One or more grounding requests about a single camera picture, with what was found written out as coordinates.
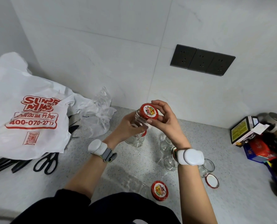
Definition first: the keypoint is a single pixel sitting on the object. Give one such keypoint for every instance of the person's right hand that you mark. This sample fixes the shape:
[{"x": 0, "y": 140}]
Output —
[{"x": 170, "y": 128}]

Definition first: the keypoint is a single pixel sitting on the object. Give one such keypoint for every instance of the person's left hand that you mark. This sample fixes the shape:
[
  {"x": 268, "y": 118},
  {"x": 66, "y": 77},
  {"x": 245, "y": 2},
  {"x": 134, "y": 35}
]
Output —
[{"x": 123, "y": 129}]

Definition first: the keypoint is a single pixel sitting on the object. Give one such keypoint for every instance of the person's right thumb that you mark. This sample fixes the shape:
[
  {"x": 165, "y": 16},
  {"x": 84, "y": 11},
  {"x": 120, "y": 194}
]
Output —
[{"x": 155, "y": 123}]

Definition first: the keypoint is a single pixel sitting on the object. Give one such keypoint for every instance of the person's left thumb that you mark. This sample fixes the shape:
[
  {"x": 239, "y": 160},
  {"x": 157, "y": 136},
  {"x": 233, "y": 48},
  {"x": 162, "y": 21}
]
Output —
[{"x": 141, "y": 128}]

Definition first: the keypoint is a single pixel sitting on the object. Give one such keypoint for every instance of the clear glass jar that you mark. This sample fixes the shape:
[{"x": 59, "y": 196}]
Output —
[
  {"x": 207, "y": 167},
  {"x": 166, "y": 143},
  {"x": 170, "y": 163},
  {"x": 139, "y": 118}
]

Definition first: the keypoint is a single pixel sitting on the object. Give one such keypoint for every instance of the red printed jar lid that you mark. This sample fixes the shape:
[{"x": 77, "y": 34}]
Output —
[
  {"x": 159, "y": 190},
  {"x": 149, "y": 111}
]

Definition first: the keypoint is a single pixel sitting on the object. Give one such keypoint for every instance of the person's left forearm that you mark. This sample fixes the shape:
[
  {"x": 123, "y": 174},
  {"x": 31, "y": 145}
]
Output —
[{"x": 89, "y": 169}]

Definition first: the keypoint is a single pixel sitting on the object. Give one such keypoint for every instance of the person's right forearm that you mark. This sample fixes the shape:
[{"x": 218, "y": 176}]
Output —
[{"x": 195, "y": 195}]

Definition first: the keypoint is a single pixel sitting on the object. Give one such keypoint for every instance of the clear plastic bag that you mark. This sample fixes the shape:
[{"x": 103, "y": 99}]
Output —
[{"x": 96, "y": 116}]

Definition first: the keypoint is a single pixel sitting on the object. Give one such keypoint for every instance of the black utensil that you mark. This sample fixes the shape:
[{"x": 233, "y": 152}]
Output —
[{"x": 72, "y": 128}]

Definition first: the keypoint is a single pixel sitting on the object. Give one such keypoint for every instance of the red jar lid white inside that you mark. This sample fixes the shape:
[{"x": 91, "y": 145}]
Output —
[{"x": 212, "y": 181}]

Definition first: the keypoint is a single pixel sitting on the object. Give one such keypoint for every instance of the black box yellow label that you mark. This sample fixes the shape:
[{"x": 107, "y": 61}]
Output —
[{"x": 242, "y": 130}]

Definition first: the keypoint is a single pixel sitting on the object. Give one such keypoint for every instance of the person's dark clothing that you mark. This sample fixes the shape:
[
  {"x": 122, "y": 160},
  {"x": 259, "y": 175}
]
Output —
[{"x": 94, "y": 211}]

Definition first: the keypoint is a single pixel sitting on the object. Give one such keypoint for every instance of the black scissors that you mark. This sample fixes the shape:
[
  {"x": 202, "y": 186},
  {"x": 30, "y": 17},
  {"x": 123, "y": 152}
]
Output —
[{"x": 47, "y": 162}]

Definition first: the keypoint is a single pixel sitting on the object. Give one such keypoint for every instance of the blue box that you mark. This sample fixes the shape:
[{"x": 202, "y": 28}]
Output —
[{"x": 251, "y": 153}]

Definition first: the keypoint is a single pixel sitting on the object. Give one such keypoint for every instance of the red packet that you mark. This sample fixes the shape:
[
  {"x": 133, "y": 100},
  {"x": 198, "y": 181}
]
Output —
[{"x": 263, "y": 148}]

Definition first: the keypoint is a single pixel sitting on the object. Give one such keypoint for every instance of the white plastic bag red print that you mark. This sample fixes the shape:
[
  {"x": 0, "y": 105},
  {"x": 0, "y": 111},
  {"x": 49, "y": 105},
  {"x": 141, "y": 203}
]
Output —
[{"x": 24, "y": 118}]

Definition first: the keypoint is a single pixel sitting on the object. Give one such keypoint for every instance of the metal cup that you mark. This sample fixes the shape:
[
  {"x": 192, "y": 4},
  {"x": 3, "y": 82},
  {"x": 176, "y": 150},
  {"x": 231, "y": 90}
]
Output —
[{"x": 273, "y": 120}]

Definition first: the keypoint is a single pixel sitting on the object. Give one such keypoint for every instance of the black wall socket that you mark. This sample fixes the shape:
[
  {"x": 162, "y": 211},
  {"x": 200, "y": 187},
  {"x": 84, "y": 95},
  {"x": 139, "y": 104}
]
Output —
[
  {"x": 183, "y": 56},
  {"x": 202, "y": 61},
  {"x": 221, "y": 65}
]

